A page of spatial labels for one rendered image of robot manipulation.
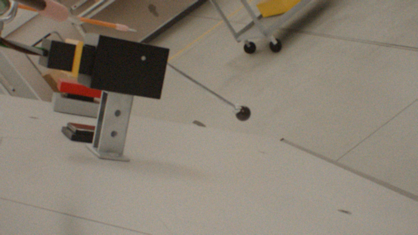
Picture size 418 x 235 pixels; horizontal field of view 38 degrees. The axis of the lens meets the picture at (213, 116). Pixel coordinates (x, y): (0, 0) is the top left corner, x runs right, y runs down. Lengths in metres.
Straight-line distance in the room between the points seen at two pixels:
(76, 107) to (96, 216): 0.39
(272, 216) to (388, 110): 2.44
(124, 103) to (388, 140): 2.17
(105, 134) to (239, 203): 0.13
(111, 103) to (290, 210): 0.16
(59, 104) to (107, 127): 0.22
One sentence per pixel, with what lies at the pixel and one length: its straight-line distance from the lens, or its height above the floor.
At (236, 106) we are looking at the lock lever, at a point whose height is 1.03.
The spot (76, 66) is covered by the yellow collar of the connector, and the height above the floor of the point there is 1.14.
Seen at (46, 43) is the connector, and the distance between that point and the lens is 0.47.
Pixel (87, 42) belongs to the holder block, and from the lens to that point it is 0.48.
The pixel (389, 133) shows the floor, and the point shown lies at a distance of 2.63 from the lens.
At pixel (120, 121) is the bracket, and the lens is 0.48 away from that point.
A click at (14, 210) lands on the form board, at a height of 1.12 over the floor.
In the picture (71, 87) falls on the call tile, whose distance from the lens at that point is 0.70.
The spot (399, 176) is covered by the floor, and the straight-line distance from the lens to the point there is 2.34.
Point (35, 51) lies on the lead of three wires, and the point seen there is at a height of 1.17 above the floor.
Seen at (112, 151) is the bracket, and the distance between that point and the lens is 0.48.
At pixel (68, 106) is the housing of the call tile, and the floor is 1.09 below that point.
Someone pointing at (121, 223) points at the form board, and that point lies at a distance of 0.31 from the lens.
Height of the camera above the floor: 1.19
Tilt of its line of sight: 17 degrees down
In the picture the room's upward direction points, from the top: 35 degrees counter-clockwise
